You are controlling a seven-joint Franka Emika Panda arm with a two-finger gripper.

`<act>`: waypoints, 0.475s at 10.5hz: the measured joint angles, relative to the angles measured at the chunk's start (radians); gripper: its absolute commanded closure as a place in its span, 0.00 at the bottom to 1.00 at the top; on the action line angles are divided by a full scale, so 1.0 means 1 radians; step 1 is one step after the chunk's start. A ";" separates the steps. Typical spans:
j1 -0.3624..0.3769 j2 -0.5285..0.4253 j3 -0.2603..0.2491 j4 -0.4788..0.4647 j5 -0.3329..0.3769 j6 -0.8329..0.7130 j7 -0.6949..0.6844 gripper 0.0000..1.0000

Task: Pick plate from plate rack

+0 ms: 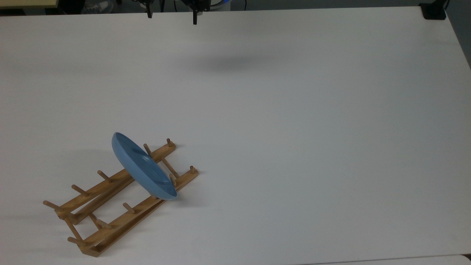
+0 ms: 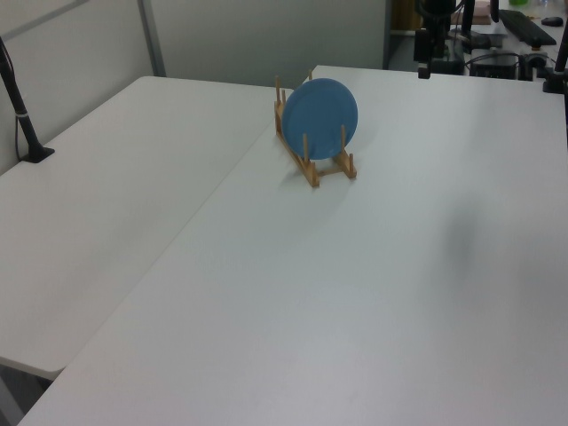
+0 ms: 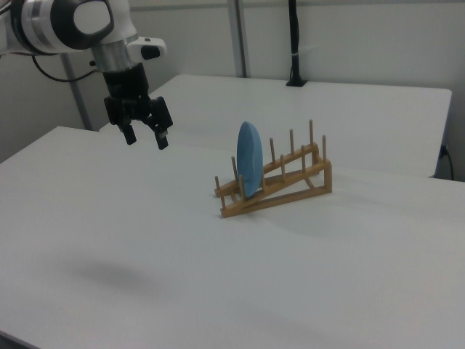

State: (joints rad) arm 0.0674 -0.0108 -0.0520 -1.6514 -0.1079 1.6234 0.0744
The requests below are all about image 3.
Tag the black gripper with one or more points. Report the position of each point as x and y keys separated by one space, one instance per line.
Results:
x=127 y=92

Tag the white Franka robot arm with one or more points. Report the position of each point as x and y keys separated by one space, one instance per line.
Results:
x=54 y=25

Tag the blue plate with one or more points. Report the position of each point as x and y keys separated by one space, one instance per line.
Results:
x=249 y=160

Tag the wooden plate rack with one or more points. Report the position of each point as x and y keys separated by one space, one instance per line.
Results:
x=279 y=178

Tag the grey metal frame post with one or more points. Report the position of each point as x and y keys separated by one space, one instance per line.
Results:
x=76 y=91
x=239 y=38

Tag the black camera stand pole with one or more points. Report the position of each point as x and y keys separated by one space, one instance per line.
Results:
x=295 y=43

